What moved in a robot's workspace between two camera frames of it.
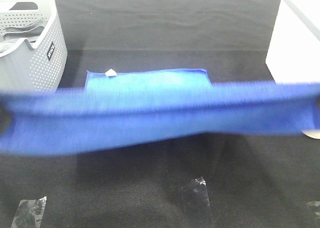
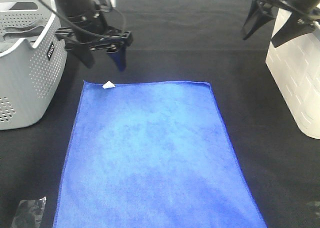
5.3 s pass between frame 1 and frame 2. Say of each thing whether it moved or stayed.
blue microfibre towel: moved
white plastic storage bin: stayed
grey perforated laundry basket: stayed
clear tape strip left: stayed
